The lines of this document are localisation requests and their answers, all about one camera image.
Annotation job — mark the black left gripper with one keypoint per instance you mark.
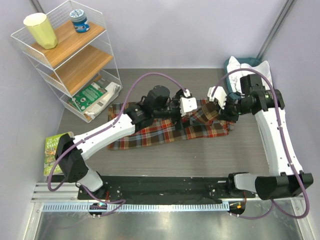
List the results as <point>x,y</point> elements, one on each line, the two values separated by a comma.
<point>178,125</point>

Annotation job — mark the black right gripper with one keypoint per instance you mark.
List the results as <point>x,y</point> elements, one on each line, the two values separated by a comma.
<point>224,114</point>

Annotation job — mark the red brown plaid shirt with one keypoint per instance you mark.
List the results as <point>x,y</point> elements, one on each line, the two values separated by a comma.
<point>202,123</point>

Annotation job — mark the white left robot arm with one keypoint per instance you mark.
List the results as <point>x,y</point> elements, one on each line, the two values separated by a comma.
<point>72,152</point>

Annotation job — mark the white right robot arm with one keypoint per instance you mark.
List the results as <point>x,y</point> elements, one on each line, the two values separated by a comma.
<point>286,177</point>

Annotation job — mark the white shirts in basket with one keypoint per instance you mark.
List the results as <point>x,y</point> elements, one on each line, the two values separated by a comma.
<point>263,68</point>

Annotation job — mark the teal plastic basket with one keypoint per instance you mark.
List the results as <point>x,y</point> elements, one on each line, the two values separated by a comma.
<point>233,80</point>

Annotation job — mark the white booklet on shelf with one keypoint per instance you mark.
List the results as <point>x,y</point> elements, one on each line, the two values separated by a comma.
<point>109,92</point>

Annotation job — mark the green treehouse book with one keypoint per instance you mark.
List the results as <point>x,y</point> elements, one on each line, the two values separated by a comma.
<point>51,144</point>

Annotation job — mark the blue jar with lid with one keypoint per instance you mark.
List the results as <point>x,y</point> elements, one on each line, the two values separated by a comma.
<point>79,20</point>

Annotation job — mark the yellow faceted cup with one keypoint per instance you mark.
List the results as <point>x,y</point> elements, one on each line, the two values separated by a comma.
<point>41,29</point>

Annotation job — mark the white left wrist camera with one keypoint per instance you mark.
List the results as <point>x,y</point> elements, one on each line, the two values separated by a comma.
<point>188,103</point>

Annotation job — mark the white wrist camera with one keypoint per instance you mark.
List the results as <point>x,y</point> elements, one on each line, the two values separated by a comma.
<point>217,94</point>
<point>188,103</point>

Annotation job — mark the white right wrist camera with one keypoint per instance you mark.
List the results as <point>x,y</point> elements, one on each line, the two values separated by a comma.
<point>217,94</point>

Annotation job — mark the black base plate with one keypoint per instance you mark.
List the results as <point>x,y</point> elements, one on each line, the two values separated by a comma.
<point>164,190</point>

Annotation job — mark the white wire wooden shelf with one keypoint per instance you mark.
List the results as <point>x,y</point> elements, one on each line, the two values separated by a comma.
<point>77,60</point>

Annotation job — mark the aluminium rail frame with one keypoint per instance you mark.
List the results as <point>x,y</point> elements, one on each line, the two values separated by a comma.
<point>61,216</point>

